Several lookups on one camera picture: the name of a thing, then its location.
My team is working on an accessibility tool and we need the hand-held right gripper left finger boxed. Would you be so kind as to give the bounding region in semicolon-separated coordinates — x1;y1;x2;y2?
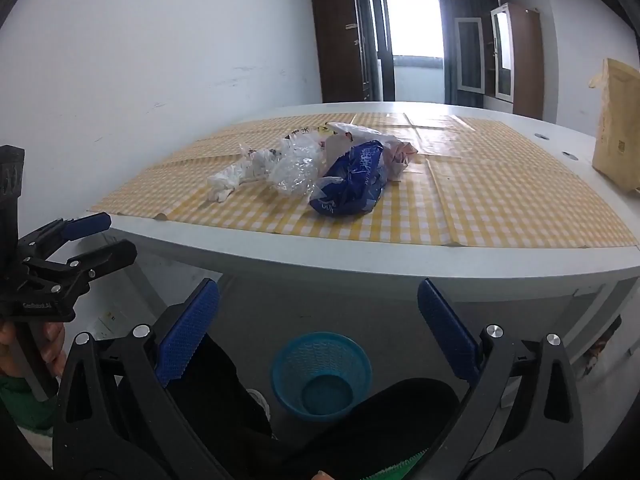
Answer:
52;277;236;480

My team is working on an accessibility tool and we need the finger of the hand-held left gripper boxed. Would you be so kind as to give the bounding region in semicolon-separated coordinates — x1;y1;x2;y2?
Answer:
47;239;138;283
20;212;112;262

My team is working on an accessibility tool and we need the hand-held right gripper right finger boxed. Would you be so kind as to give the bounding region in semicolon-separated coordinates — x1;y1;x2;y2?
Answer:
417;277;586;480

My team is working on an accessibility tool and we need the blue plastic wastebasket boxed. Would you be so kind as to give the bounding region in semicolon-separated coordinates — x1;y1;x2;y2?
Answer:
271;331;373;422

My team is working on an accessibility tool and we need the clear plastic bag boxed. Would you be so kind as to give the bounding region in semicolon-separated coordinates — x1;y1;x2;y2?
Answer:
206;147;281;204

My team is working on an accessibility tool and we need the blue plastic bag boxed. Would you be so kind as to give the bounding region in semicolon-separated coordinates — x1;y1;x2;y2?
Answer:
308;140;388;217

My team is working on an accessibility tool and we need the clear plastic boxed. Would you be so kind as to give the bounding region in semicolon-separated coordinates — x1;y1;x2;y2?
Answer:
267;132;326;196

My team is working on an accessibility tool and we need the clear printed snack wrapper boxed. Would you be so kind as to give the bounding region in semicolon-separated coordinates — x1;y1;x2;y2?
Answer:
285;127;328;143

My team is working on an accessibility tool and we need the person's left hand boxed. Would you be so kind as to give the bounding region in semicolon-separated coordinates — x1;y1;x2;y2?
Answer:
0;317;67;378

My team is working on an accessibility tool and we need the person's left leg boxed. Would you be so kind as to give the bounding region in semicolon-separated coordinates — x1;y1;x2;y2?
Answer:
167;332;275;480

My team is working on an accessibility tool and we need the person's leg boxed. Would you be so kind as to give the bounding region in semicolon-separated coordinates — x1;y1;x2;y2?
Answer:
277;379;461;480
167;332;275;480

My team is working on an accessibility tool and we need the white left shoe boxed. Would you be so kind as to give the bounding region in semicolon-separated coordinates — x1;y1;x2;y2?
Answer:
247;389;273;423

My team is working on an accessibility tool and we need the person's right leg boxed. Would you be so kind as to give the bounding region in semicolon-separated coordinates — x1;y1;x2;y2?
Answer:
277;379;461;480

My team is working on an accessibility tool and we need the yellow checkered tablecloth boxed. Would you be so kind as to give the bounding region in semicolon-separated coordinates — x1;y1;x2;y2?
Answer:
87;112;640;250

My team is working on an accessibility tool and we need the green jacket hem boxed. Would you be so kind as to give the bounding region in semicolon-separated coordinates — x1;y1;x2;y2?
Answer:
367;452;427;478

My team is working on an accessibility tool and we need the pink white crumpled wrapper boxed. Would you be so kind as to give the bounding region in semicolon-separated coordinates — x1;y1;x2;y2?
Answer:
380;135;418;183

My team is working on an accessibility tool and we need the plain white plastic bag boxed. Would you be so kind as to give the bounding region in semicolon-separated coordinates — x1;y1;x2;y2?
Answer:
326;121;386;143

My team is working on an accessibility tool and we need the brown paper bag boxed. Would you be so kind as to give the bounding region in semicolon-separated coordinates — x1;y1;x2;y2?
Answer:
589;57;640;193

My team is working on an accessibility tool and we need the brown glass-door cabinet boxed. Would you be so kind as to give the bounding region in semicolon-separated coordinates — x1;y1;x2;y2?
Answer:
454;2;545;120

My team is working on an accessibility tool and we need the dark brown wardrobe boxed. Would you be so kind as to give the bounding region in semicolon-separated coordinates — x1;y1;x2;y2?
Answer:
311;0;373;104

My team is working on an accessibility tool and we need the bright balcony door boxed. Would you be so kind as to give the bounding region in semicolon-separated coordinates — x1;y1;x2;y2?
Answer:
377;0;446;103

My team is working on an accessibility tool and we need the dark curtain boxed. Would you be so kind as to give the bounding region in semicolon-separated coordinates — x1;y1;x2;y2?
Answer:
437;0;501;108

